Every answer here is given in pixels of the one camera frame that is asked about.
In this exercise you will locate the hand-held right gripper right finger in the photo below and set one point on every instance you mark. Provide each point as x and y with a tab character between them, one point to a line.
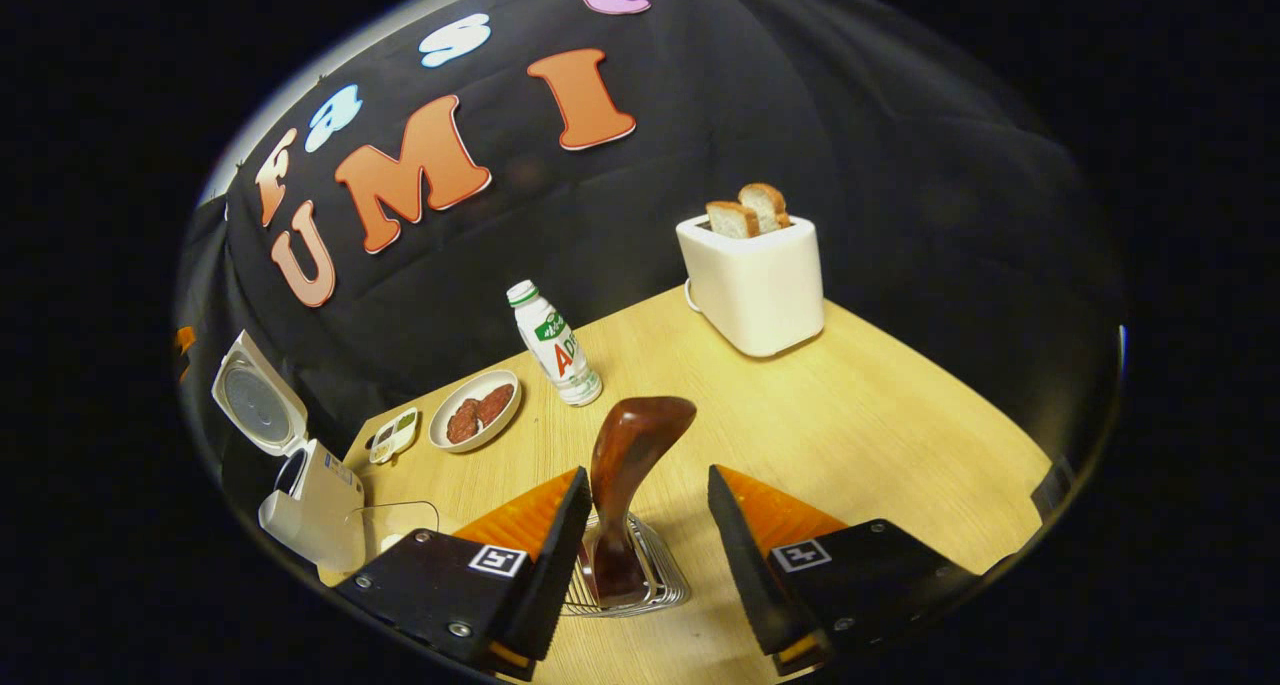
745	575

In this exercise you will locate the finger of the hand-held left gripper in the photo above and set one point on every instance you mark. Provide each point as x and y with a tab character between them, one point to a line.
184	350

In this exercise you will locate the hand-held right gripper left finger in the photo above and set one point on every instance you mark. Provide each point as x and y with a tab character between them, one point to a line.
560	575

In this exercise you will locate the brown wooden spoon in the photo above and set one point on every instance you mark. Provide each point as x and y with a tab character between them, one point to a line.
625	465

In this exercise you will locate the white rice cooker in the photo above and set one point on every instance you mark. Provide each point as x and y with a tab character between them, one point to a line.
320	505

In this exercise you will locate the round white plate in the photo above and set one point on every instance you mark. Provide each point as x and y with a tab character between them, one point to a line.
506	417

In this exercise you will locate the brown meat piece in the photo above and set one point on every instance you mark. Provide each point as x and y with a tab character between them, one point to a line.
495	404
463	422

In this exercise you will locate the small white seasoning dish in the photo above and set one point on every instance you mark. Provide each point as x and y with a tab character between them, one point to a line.
395	435

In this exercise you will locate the white drink bottle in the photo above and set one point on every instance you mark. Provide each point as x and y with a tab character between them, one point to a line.
560	355

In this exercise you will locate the white toaster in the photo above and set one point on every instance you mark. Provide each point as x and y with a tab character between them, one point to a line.
755	285

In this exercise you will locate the toasted bread slice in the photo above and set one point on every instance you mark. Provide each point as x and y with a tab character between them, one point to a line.
768	205
732	221

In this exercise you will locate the black backdrop cloth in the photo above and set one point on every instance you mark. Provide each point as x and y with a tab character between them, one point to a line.
700	115

